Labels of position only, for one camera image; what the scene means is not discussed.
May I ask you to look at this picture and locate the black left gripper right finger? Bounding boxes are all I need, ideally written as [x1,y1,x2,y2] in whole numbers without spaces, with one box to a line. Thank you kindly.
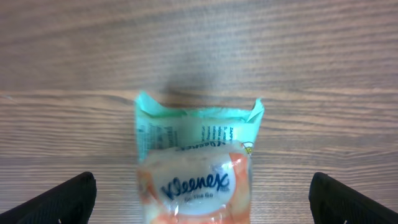
[308,172,397,224]

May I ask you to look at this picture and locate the orange Kleenex tissue pack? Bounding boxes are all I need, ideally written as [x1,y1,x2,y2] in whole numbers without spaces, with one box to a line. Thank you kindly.
[136,139,253,224]

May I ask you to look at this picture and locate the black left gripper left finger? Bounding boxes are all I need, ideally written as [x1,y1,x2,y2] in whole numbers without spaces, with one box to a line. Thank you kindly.
[1,172,97,224]

